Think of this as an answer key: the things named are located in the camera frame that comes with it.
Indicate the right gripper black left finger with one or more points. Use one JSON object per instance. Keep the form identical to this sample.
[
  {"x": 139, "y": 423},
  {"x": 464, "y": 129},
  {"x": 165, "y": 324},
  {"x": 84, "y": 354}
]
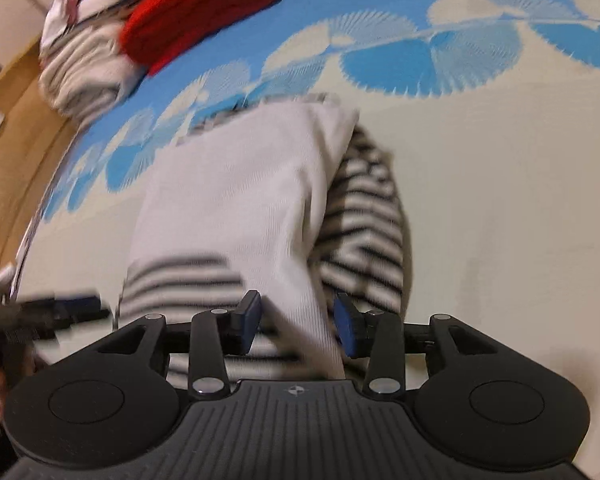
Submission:
[{"x": 214, "y": 335}]

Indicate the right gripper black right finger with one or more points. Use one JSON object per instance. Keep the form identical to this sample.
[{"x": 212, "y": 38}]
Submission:
[{"x": 378, "y": 338}]

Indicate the blurred black finger of the left gripper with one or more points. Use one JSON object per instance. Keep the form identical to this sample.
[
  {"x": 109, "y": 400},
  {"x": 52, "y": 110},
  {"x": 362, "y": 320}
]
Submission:
[{"x": 44, "y": 317}]

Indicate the black white striped sweater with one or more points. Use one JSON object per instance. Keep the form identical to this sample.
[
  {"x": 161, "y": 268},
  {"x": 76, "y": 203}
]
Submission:
[{"x": 288, "y": 198}]

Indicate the pile of folded clothes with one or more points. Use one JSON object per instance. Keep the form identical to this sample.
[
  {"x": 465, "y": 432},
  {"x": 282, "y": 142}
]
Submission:
[{"x": 68, "y": 19}]

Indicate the folded white grey blanket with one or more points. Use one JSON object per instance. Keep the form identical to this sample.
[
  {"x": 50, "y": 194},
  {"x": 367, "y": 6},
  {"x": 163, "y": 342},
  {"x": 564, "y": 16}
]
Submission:
[{"x": 89, "y": 75}]

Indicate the blue white patterned bedspread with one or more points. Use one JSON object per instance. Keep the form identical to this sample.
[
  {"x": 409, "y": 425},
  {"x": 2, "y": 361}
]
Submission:
[{"x": 489, "y": 111}]

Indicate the red fluffy garment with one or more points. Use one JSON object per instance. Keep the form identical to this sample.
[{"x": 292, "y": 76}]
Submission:
[{"x": 158, "y": 31}]

